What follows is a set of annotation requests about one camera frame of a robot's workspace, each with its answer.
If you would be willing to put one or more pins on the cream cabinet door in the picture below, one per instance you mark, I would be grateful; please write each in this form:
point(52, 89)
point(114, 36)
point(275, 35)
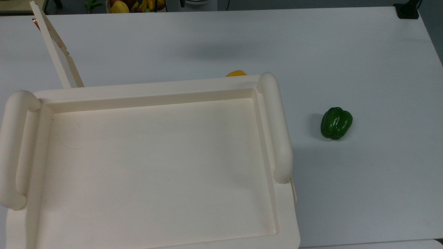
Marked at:
point(57, 52)

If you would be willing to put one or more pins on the cream plastic cabinet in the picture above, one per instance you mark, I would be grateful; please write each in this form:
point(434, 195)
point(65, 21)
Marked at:
point(155, 155)

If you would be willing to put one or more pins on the yellow bell pepper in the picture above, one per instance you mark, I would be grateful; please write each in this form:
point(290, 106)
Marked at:
point(236, 73)

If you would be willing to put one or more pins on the green bell pepper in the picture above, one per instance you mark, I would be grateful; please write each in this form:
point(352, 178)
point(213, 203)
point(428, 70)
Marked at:
point(335, 122)

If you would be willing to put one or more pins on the basket of toy fruit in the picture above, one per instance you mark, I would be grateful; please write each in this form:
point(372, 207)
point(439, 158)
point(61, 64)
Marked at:
point(121, 7)

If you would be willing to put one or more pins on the small green toy vegetable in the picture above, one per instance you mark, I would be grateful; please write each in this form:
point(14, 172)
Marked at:
point(91, 4)

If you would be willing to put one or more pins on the black table clamp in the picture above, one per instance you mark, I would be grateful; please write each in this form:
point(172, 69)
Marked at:
point(407, 12)

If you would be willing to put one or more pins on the wooden board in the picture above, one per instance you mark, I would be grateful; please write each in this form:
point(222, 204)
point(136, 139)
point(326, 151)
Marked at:
point(20, 5)

